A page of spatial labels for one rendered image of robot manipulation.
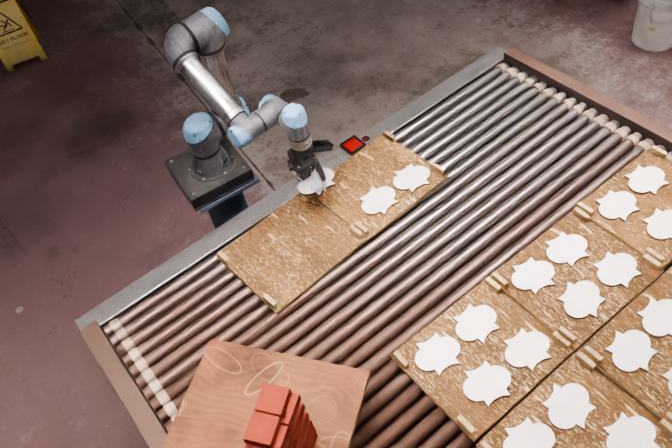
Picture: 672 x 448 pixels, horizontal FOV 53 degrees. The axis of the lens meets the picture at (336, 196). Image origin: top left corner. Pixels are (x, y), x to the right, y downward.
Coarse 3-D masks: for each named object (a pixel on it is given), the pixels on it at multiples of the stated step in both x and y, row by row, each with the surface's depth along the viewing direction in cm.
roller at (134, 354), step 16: (528, 80) 283; (512, 96) 279; (480, 112) 275; (464, 128) 270; (432, 144) 267; (448, 144) 268; (224, 288) 233; (240, 288) 235; (208, 304) 230; (176, 320) 227; (192, 320) 228; (160, 336) 224; (128, 352) 222; (144, 352) 222
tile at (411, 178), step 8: (408, 168) 256; (416, 168) 255; (424, 168) 254; (400, 176) 253; (408, 176) 253; (416, 176) 252; (424, 176) 252; (400, 184) 251; (408, 184) 250; (416, 184) 250; (424, 184) 250
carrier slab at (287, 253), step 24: (288, 216) 249; (312, 216) 248; (336, 216) 246; (240, 240) 245; (264, 240) 243; (288, 240) 242; (312, 240) 240; (336, 240) 239; (360, 240) 237; (240, 264) 237; (264, 264) 236; (288, 264) 234; (312, 264) 233; (336, 264) 232; (264, 288) 229; (288, 288) 228
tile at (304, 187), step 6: (324, 168) 246; (330, 174) 244; (300, 180) 243; (306, 180) 243; (312, 180) 243; (330, 180) 242; (300, 186) 241; (306, 186) 241; (330, 186) 241; (300, 192) 240; (306, 192) 239; (312, 192) 239; (318, 192) 238
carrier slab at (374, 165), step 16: (368, 144) 269; (384, 144) 268; (400, 144) 266; (352, 160) 264; (368, 160) 263; (384, 160) 262; (400, 160) 260; (416, 160) 259; (336, 176) 259; (352, 176) 258; (368, 176) 257; (384, 176) 256; (432, 176) 253; (448, 176) 252; (336, 192) 254; (352, 192) 253; (368, 192) 252; (400, 192) 250; (416, 192) 248; (336, 208) 249; (352, 208) 248; (400, 208) 244; (352, 224) 242; (368, 224) 241; (384, 224) 240; (368, 240) 238
